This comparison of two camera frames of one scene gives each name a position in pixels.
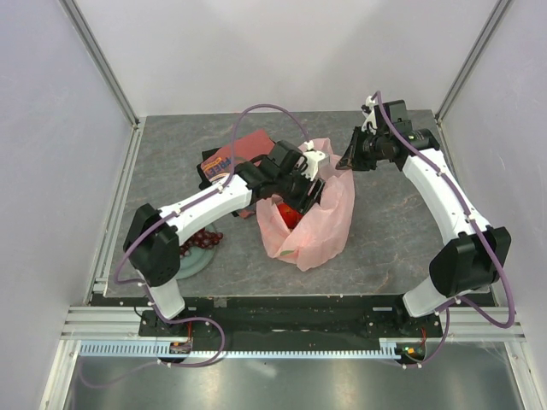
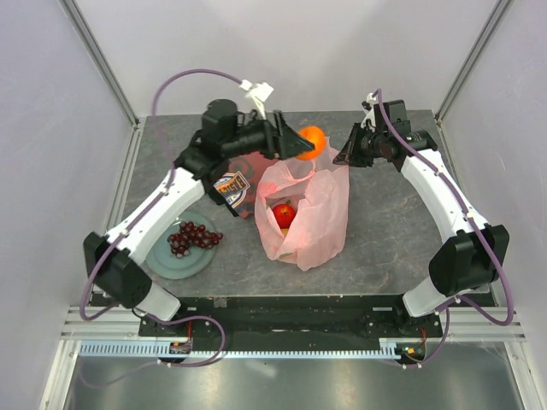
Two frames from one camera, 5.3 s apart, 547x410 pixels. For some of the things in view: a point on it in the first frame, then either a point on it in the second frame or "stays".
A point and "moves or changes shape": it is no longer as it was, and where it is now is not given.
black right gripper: [358, 163] stays
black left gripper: [315, 195] → [281, 142]
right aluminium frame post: [499, 8] stays
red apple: [290, 215] moves or changes shape
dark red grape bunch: [202, 239] stays
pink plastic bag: [324, 230] stays
